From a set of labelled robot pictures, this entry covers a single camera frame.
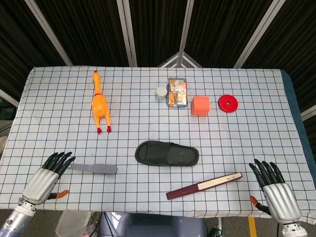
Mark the orange rubber chicken toy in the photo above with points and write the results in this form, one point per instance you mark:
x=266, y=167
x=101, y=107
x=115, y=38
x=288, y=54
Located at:
x=100, y=103

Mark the white checked tablecloth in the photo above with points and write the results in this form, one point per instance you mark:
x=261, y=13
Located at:
x=148, y=123

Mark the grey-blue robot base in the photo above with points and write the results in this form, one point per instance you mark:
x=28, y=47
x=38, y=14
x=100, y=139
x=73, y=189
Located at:
x=153, y=225

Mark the orange foam cube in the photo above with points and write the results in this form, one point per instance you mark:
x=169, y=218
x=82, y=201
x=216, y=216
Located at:
x=200, y=106

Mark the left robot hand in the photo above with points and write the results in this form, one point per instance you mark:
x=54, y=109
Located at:
x=40, y=182

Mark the colourful printed packet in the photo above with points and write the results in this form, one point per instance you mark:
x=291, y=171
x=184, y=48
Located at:
x=177, y=92

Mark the black slipper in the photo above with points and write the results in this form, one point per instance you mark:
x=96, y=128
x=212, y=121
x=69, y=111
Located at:
x=168, y=154

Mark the dark red folded fan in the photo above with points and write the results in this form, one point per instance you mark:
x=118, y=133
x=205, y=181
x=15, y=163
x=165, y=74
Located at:
x=209, y=184

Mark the white partition frame post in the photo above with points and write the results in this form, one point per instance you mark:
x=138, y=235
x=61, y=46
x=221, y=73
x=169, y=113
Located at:
x=259, y=33
x=127, y=32
x=185, y=27
x=49, y=33

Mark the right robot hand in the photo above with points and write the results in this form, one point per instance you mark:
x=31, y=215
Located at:
x=281, y=200

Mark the white triangular partition foot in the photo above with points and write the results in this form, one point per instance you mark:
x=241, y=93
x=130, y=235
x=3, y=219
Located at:
x=184, y=59

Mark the grey tool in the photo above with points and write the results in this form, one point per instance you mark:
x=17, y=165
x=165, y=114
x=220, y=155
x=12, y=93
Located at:
x=98, y=169

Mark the red disc with hole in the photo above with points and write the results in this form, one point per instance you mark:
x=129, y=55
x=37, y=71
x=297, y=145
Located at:
x=232, y=107

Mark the small white jar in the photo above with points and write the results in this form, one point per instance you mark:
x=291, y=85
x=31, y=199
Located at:
x=161, y=93

